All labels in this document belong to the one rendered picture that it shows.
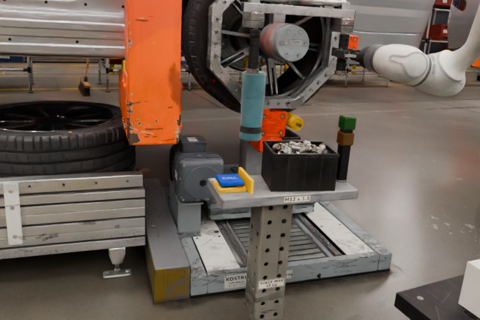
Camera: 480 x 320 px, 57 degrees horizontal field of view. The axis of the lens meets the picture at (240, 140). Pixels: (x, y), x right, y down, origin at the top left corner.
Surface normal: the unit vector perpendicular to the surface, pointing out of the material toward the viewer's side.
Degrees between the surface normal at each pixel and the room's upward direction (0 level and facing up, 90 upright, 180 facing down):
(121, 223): 90
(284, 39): 90
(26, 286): 0
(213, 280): 90
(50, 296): 0
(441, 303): 0
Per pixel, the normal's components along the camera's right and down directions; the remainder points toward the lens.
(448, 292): 0.06, -0.96
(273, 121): 0.30, 0.27
